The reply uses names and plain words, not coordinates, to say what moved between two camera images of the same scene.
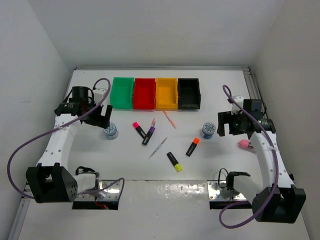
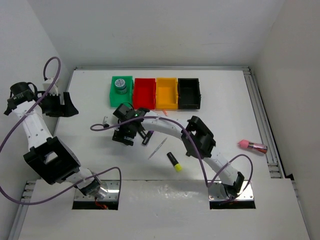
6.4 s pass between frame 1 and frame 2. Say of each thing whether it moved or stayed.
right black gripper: moved
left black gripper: moved
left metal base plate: stayed
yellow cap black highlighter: stayed
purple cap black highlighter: stayed
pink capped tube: stayed
